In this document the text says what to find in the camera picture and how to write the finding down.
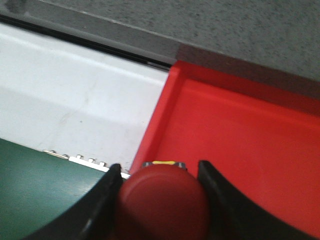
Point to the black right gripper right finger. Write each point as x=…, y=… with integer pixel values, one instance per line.
x=233, y=216

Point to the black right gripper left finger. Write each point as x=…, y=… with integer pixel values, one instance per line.
x=90, y=218

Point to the red mushroom push button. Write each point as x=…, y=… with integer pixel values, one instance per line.
x=162, y=202

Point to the steel conveyor end plate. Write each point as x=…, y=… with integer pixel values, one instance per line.
x=79, y=159

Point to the green conveyor belt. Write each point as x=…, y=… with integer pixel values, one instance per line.
x=35, y=188

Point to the red plastic tray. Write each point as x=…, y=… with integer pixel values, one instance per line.
x=264, y=140

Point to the grey stone shelf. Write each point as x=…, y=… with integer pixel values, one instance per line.
x=276, y=42

